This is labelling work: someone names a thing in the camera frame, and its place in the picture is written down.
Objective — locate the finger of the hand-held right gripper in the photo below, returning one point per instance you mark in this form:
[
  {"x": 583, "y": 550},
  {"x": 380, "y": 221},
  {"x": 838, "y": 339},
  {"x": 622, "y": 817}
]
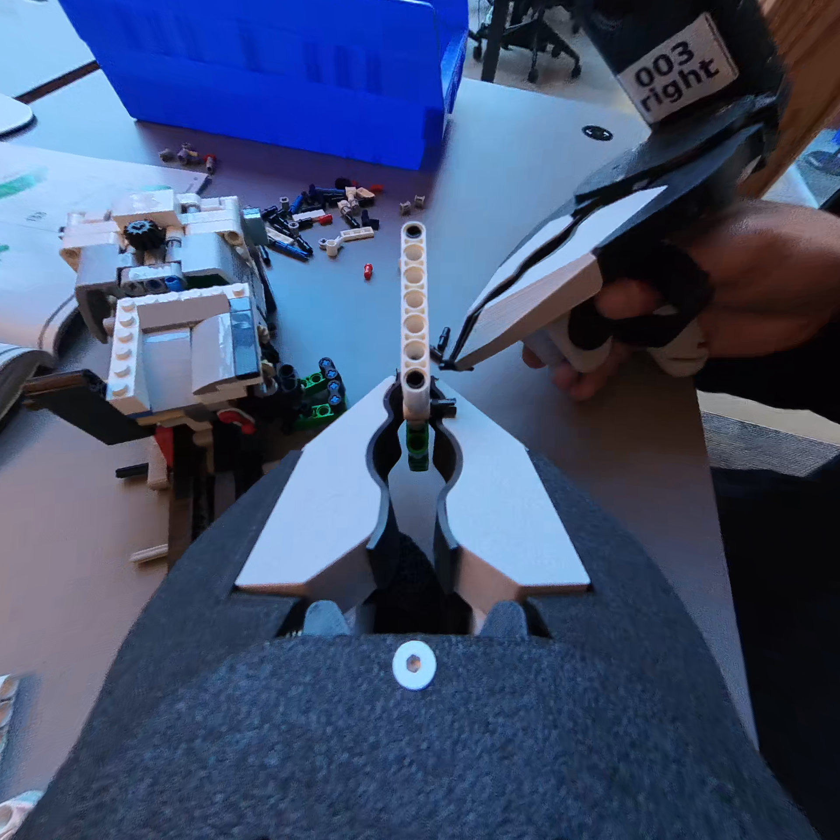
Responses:
[
  {"x": 525, "y": 256},
  {"x": 544, "y": 308}
]

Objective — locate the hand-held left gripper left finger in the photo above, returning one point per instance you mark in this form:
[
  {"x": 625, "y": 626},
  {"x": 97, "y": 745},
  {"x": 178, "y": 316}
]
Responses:
[{"x": 315, "y": 518}]

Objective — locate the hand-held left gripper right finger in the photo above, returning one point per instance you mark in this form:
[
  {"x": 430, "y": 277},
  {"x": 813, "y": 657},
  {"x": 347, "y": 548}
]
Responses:
[{"x": 518, "y": 518}]

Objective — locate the black lego pin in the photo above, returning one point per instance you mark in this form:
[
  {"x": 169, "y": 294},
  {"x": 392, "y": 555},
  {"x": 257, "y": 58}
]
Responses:
[
  {"x": 445, "y": 338},
  {"x": 446, "y": 407}
]

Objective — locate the green lego beam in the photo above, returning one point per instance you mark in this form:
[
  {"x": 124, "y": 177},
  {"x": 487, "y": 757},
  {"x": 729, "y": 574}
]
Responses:
[{"x": 417, "y": 446}]

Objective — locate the white lego beam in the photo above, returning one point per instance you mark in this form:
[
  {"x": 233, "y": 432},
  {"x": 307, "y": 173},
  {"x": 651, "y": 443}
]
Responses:
[{"x": 415, "y": 315}]

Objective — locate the person's right forearm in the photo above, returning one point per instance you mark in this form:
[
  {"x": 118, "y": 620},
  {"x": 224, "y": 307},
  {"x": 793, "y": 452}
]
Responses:
[{"x": 774, "y": 387}]

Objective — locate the green lego subassembly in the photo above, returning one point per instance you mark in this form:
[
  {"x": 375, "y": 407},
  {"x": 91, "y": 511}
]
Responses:
[{"x": 321, "y": 400}]

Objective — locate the pile of small lego pieces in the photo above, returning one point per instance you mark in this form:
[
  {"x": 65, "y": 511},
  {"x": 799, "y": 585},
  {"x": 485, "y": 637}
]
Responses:
[{"x": 308, "y": 197}]

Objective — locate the white lego truck model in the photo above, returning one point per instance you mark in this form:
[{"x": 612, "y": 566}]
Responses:
[{"x": 170, "y": 315}]

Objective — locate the person's right hand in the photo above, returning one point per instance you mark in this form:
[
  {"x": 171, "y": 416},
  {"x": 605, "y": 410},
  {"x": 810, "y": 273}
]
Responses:
[{"x": 774, "y": 275}]

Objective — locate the black table grommet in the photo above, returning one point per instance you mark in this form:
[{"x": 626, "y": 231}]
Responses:
[{"x": 597, "y": 132}]

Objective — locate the wooden beam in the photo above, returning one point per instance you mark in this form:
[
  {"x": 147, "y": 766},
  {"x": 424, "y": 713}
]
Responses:
[{"x": 814, "y": 79}]

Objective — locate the person's grey pants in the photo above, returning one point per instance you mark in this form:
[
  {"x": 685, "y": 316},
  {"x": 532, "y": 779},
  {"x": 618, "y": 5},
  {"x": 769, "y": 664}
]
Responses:
[{"x": 768, "y": 439}]

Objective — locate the blue plastic bin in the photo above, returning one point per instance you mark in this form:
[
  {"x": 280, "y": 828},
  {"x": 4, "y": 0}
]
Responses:
[{"x": 262, "y": 65}]

